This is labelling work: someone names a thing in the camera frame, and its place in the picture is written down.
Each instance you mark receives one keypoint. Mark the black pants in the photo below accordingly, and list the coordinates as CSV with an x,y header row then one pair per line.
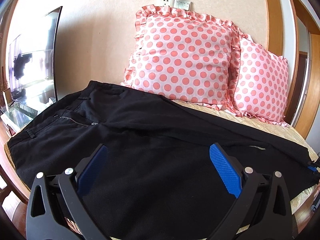
x,y
140,154

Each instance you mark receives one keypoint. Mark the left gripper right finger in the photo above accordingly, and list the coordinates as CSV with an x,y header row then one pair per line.
x,y
261,209

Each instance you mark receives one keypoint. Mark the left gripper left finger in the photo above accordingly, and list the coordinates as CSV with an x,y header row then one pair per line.
x,y
55,209

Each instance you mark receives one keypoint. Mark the white wall switch panel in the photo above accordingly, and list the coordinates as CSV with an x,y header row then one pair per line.
x,y
179,4

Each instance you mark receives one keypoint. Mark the left polka dot pillow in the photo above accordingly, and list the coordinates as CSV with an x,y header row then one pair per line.
x,y
182,55

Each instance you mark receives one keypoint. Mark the glass side table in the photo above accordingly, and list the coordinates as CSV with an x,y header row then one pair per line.
x,y
21,112

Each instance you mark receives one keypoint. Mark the right polka dot pillow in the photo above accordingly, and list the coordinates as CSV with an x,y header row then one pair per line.
x,y
258,82

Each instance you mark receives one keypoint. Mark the wooden door frame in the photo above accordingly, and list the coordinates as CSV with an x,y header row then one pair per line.
x,y
283,39

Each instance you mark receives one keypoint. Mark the yellow patterned bedspread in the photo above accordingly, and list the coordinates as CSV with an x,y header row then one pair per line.
x,y
287,139

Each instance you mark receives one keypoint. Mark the polka dot pillow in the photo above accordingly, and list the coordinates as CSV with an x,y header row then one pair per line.
x,y
182,55
258,82

